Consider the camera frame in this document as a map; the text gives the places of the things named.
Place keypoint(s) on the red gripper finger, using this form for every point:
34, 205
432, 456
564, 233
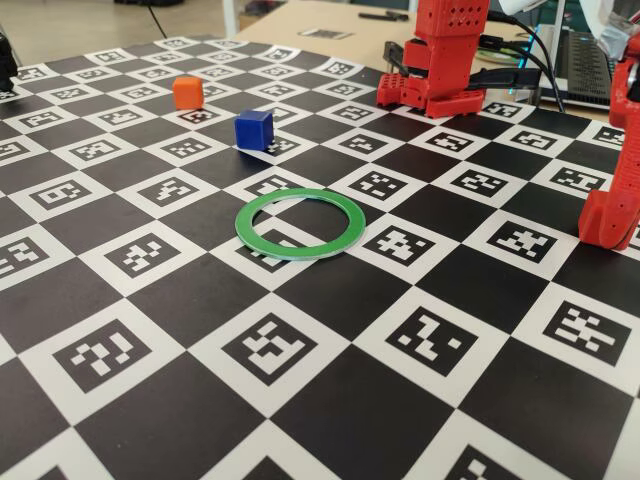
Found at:
625, 150

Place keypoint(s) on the red cube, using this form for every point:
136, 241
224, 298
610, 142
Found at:
587, 220

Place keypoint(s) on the blue cube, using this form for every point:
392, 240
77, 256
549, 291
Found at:
252, 132

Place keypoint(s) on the orange cube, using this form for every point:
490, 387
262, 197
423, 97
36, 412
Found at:
188, 95

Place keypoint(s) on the red robot arm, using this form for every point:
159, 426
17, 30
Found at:
445, 60

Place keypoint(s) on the dark laptop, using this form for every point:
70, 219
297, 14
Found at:
585, 65

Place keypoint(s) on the large black connector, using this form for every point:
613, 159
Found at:
500, 80

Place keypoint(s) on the black pen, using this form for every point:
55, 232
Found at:
385, 16

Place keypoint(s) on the black white marker mat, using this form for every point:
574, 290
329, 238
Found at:
150, 300

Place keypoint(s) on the black object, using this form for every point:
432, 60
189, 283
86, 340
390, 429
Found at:
6, 65

